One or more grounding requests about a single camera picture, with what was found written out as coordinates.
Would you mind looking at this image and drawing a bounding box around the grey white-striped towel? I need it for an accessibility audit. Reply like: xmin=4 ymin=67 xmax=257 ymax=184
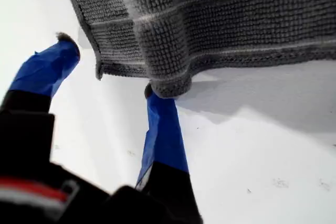
xmin=59 ymin=0 xmax=336 ymax=99

